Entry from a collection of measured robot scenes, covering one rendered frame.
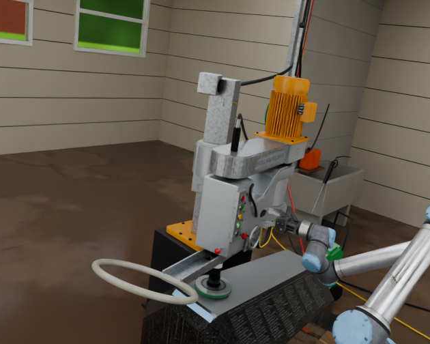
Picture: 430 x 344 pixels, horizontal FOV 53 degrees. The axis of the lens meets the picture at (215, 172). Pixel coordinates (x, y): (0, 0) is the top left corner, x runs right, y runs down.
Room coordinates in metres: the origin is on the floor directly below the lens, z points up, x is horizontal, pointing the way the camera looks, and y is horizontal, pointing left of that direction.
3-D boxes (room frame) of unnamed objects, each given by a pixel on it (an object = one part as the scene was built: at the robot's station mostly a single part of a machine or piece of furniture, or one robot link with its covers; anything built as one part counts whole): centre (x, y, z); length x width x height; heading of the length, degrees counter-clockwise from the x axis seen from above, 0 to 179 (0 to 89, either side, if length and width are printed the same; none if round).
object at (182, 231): (3.36, 0.01, 0.76); 0.49 x 0.49 x 0.05; 46
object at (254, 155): (2.59, -0.26, 1.66); 0.96 x 0.25 x 0.17; 151
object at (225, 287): (2.28, -0.09, 0.92); 0.21 x 0.21 x 0.01
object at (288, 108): (2.85, -0.42, 1.95); 0.31 x 0.28 x 0.40; 61
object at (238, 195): (2.17, -0.15, 1.42); 0.08 x 0.03 x 0.28; 151
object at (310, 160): (5.90, -1.31, 1.00); 0.50 x 0.22 x 0.33; 143
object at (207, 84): (3.26, 0.12, 2.00); 0.20 x 0.18 x 0.15; 46
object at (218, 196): (2.35, -0.12, 1.37); 0.36 x 0.22 x 0.45; 151
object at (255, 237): (2.33, -0.25, 1.24); 0.15 x 0.10 x 0.15; 151
